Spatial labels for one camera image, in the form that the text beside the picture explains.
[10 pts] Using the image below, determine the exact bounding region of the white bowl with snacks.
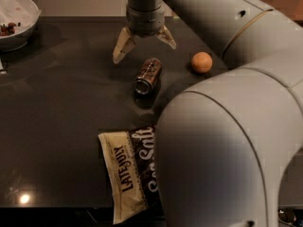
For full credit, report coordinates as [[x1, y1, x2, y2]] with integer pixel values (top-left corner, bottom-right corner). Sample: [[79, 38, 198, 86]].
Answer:
[[0, 0, 41, 52]]

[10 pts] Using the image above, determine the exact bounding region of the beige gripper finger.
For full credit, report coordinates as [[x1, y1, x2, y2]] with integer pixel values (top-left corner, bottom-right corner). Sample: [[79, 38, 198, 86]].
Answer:
[[156, 26, 177, 49], [113, 26, 136, 64]]

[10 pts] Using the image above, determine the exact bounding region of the orange soda can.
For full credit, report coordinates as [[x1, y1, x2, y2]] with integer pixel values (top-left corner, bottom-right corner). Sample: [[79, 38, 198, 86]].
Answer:
[[134, 58, 162, 95]]

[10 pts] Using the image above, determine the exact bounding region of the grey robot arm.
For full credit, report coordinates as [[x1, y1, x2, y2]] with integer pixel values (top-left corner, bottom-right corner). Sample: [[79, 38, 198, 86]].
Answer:
[[127, 0, 303, 227]]

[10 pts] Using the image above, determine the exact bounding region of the sea salt chips bag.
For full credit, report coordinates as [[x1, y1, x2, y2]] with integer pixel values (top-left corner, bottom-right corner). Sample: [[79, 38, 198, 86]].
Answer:
[[98, 125, 160, 224]]

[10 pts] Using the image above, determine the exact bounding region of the orange ball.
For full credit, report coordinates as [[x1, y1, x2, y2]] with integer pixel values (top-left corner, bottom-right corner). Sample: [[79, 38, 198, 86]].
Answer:
[[191, 52, 213, 74]]

